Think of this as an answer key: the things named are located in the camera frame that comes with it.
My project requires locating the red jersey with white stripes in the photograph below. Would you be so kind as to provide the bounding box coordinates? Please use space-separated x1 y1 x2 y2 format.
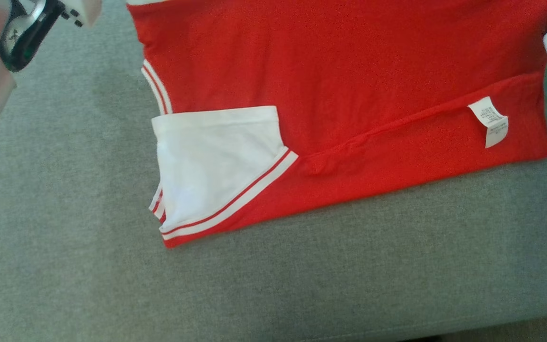
126 0 547 249

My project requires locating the grey fabric ottoman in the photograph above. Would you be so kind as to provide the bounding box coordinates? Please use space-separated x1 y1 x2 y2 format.
0 0 547 342

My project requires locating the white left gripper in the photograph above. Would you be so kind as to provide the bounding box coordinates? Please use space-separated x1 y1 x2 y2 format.
0 0 104 73

